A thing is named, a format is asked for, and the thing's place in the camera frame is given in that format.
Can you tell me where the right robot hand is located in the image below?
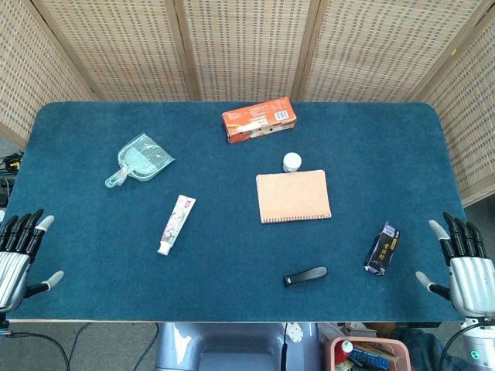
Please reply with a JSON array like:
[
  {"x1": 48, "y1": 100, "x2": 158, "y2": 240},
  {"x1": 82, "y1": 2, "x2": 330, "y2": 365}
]
[{"x1": 415, "y1": 211, "x2": 495, "y2": 319}]

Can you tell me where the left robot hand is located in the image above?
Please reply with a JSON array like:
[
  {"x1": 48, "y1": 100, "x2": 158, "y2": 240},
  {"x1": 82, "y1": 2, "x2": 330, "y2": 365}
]
[{"x1": 0, "y1": 209, "x2": 65, "y2": 313}]

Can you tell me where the black stapler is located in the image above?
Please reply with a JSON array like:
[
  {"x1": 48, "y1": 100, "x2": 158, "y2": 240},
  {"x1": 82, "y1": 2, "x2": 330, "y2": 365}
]
[{"x1": 283, "y1": 265, "x2": 329, "y2": 289}]

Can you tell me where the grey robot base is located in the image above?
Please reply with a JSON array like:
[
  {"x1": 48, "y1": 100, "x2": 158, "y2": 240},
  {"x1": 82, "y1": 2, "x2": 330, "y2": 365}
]
[{"x1": 153, "y1": 322, "x2": 323, "y2": 371}]

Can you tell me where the white floral toothpaste tube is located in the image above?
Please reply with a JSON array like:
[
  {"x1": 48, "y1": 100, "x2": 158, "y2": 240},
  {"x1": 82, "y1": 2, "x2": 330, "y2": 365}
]
[{"x1": 156, "y1": 194, "x2": 197, "y2": 257}]

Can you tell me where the yellow spiral notebook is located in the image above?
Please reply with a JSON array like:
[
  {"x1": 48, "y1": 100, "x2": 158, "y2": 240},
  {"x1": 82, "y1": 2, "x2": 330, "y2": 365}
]
[{"x1": 255, "y1": 168, "x2": 333, "y2": 225}]

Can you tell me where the black purple carton box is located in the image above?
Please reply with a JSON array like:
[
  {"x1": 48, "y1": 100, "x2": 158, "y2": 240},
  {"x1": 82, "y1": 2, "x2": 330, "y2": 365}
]
[{"x1": 363, "y1": 221, "x2": 401, "y2": 277}]

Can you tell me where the pink storage basket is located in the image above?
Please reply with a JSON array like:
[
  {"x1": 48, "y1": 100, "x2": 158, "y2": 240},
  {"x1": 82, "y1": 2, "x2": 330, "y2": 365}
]
[{"x1": 323, "y1": 335, "x2": 412, "y2": 371}]

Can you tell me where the clear green plastic dustpan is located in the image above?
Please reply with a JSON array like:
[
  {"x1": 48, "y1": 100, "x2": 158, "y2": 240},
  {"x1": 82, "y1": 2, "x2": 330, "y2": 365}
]
[{"x1": 104, "y1": 133, "x2": 176, "y2": 190}]

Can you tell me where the blue table mat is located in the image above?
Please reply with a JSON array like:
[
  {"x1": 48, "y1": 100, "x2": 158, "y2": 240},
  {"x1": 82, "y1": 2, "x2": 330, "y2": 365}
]
[{"x1": 5, "y1": 100, "x2": 466, "y2": 324}]

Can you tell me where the white round bottle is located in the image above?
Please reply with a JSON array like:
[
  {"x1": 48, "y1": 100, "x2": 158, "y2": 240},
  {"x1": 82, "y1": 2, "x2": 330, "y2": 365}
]
[{"x1": 282, "y1": 152, "x2": 302, "y2": 173}]

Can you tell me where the orange cardboard box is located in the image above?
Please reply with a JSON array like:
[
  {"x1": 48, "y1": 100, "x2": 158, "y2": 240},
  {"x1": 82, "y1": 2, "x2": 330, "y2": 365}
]
[{"x1": 221, "y1": 97, "x2": 298, "y2": 145}]

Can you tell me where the woven bamboo folding screen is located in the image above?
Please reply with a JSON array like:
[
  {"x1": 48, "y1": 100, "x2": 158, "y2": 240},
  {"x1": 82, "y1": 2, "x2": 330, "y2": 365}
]
[{"x1": 0, "y1": 0, "x2": 495, "y2": 208}]

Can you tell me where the black floor cable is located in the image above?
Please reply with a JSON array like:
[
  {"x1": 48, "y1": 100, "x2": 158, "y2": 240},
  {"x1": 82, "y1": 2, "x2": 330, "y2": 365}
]
[{"x1": 7, "y1": 322, "x2": 160, "y2": 371}]

